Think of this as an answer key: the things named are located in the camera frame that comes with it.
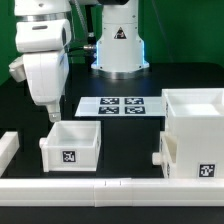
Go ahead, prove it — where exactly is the black cable bundle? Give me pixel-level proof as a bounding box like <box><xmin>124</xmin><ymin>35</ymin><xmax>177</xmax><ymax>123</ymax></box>
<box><xmin>66</xmin><ymin>37</ymin><xmax>98</xmax><ymax>57</ymax></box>

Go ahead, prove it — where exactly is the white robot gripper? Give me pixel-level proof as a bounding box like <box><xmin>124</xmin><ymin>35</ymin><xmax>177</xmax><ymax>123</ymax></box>
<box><xmin>16</xmin><ymin>19</ymin><xmax>71</xmax><ymax>122</ymax></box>

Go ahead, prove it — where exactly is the white sheet with fiducial markers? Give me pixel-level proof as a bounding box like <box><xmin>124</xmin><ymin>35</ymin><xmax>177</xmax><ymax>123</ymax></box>
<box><xmin>75</xmin><ymin>96</ymin><xmax>165</xmax><ymax>117</ymax></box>

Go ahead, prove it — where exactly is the small white drawer with knob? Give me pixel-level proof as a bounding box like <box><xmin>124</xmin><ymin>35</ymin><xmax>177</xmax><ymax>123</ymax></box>
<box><xmin>152</xmin><ymin>131</ymin><xmax>178</xmax><ymax>179</ymax></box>

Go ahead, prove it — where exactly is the white left barrier block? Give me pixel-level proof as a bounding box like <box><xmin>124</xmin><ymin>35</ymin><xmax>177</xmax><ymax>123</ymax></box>
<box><xmin>0</xmin><ymin>132</ymin><xmax>20</xmax><ymax>177</ymax></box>

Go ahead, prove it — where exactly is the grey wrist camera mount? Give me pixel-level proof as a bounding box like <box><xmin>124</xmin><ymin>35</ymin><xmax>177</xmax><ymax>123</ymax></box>
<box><xmin>9</xmin><ymin>56</ymin><xmax>26</xmax><ymax>82</ymax></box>

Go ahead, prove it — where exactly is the large white drawer cabinet box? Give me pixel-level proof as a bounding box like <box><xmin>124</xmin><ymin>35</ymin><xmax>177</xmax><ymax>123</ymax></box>
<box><xmin>162</xmin><ymin>88</ymin><xmax>224</xmax><ymax>179</ymax></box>

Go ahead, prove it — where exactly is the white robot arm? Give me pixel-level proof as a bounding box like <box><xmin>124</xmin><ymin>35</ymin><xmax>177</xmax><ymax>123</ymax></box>
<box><xmin>9</xmin><ymin>0</ymin><xmax>149</xmax><ymax>122</ymax></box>

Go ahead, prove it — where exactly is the white front barrier rail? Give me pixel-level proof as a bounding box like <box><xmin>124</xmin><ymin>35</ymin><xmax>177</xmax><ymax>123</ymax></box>
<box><xmin>0</xmin><ymin>179</ymin><xmax>224</xmax><ymax>207</ymax></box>

